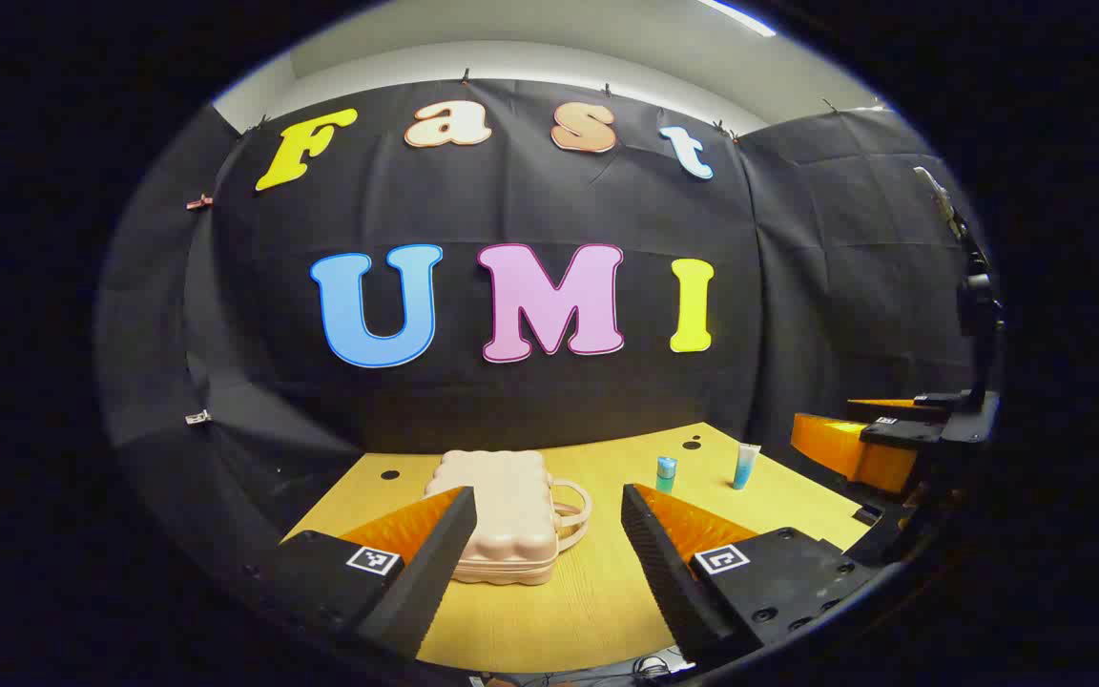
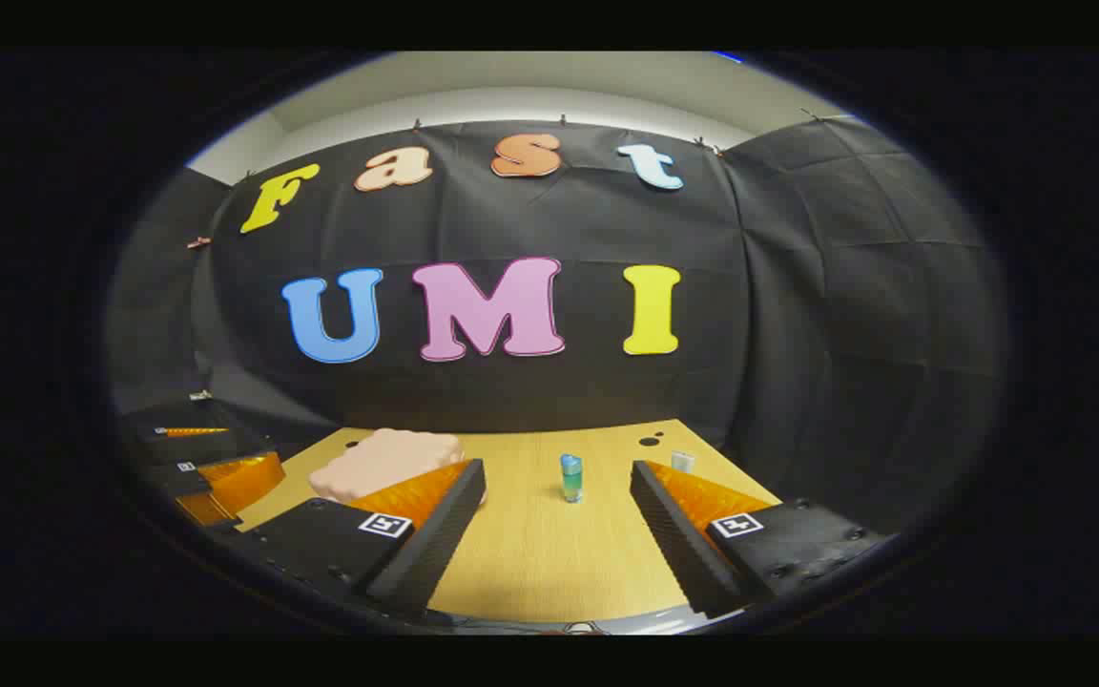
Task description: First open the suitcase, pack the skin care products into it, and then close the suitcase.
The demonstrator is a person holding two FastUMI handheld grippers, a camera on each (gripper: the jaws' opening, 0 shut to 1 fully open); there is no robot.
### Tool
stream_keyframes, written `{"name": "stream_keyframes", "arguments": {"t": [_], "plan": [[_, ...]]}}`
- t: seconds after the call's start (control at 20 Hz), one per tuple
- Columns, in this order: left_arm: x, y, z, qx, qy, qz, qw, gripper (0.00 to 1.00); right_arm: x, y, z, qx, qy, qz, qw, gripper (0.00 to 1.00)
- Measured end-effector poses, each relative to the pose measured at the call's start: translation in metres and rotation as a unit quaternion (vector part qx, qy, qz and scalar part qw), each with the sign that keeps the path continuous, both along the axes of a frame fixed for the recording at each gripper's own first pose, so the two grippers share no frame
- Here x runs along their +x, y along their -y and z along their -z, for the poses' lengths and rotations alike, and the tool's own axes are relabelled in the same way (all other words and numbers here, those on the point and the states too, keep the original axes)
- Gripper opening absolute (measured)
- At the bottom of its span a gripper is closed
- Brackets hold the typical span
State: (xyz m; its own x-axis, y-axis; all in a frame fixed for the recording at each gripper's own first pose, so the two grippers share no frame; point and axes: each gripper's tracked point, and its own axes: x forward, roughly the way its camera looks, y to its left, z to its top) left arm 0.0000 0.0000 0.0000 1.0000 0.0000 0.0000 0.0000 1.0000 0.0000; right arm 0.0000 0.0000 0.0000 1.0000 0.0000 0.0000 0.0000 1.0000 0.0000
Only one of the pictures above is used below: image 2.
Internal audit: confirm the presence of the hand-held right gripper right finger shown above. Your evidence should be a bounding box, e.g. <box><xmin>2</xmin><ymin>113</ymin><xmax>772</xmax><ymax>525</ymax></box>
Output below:
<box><xmin>630</xmin><ymin>460</ymin><xmax>899</xmax><ymax>619</ymax></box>

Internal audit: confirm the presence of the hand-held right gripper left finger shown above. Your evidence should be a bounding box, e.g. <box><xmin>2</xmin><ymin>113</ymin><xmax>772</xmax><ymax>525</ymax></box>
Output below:
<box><xmin>235</xmin><ymin>458</ymin><xmax>488</xmax><ymax>621</ymax></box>

